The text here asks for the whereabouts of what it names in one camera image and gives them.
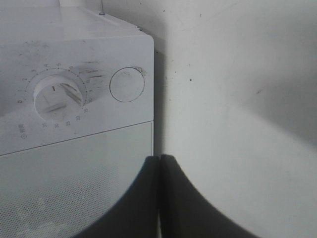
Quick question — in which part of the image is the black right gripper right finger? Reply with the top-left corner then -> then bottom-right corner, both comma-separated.
159,155 -> 255,238

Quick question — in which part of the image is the white microwave door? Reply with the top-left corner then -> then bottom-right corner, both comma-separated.
0,122 -> 153,238

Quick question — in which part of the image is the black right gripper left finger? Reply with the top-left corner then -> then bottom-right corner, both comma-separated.
76,156 -> 160,238

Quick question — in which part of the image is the white microwave oven body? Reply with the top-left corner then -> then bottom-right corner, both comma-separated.
0,7 -> 154,155

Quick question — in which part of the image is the round white door button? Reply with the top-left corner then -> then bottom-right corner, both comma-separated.
109,67 -> 145,103

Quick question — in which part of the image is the white timer knob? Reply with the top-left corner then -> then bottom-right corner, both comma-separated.
33,74 -> 84,122

